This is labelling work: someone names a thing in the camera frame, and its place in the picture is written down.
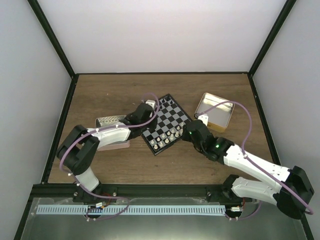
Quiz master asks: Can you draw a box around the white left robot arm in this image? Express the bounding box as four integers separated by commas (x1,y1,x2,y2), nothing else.
56,100,157,202

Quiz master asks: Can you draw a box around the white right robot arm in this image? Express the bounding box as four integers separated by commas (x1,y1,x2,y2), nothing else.
181,119,314,220

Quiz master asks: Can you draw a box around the black grey chess board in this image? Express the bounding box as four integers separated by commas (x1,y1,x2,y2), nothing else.
141,94,192,156

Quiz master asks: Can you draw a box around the pink tin with pieces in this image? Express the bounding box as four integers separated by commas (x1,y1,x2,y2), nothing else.
95,115,130,151

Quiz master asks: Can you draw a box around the yellow empty tin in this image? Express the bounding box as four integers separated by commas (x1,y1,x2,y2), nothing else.
194,92,235,133

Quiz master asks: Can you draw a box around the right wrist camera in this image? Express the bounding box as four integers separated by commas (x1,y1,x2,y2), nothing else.
196,113,209,126

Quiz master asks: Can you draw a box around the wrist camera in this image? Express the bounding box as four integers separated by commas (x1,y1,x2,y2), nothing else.
144,99,157,119
196,113,209,126

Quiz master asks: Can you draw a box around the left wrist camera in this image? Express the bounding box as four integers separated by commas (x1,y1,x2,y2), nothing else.
144,99,157,119

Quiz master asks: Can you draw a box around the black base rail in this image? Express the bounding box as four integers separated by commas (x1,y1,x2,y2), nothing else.
30,183,252,204

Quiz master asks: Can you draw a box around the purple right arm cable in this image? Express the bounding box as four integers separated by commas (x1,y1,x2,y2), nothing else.
196,101,315,222

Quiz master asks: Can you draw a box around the light blue slotted cable duct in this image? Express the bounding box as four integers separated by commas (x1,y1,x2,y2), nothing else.
36,204,226,216

